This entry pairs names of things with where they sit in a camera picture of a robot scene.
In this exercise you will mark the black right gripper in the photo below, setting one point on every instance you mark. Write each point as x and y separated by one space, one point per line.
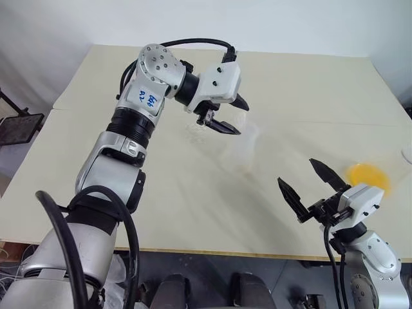
328 212

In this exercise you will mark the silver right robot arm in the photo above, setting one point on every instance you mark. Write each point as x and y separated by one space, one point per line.
376 267

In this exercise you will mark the black metal rack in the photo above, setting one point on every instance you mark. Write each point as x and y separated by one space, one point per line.
17 127

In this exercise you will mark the translucent plastic bag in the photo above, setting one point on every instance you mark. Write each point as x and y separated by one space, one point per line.
117 273

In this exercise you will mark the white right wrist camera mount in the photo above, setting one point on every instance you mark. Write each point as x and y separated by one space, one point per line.
363 206

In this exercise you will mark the cup of orange liquid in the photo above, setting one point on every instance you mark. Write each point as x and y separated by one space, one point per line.
367 175

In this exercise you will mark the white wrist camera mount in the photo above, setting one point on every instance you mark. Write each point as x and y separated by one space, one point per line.
222 82
363 206

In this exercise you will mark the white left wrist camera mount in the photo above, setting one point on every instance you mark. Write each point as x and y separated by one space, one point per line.
222 82

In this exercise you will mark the small dark rounded shape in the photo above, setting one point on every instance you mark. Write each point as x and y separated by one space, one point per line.
312 302

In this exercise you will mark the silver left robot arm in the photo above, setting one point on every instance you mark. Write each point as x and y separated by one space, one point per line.
109 167

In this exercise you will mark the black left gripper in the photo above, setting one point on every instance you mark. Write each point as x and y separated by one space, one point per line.
206 114

